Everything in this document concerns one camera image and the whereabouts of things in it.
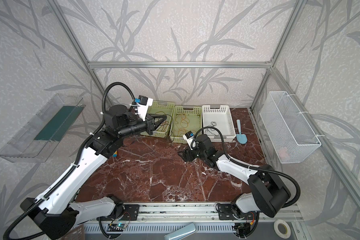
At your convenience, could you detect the orange cable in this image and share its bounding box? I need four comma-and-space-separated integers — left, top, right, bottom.
173, 113, 199, 137

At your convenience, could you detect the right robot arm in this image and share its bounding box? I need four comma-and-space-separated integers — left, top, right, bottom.
178, 128, 301, 220

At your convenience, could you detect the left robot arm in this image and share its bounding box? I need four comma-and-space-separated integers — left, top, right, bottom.
3, 82, 167, 240

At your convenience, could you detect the left green perforated basket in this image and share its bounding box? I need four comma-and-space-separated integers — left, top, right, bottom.
139, 100, 176, 139

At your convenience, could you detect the green perforated basket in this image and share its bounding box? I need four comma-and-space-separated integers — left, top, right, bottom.
170, 106, 203, 144
139, 100, 176, 139

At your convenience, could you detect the middle green perforated basket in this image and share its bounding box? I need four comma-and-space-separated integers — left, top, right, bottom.
170, 106, 203, 144

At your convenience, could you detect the white perforated basket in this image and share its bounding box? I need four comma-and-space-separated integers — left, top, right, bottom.
202, 105, 236, 143

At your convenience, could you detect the light blue plastic scoop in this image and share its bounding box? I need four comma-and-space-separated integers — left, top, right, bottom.
236, 119, 248, 145

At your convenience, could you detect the light blue flat bar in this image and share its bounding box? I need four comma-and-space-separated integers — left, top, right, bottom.
164, 223, 197, 240

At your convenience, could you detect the white tape roll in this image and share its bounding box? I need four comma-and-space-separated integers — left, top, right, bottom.
274, 219, 292, 239

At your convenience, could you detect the brown perforated board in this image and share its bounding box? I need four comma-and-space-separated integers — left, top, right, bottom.
61, 225, 85, 240

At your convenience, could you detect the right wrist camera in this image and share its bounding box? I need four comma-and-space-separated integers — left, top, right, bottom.
183, 131, 196, 150

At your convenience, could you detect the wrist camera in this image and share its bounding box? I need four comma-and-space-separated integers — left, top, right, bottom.
183, 131, 196, 150
131, 95, 153, 121

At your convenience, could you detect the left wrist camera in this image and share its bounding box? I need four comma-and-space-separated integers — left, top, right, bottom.
131, 95, 153, 121

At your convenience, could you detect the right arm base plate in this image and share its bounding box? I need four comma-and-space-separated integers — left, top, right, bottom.
215, 203, 260, 221

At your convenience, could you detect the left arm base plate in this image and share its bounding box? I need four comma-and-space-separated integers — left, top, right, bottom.
100, 204, 140, 221

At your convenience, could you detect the white wire mesh basket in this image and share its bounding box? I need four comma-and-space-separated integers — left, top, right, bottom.
260, 91, 322, 164

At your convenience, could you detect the clear plastic wall shelf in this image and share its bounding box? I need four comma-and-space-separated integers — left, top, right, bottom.
0, 94, 86, 163

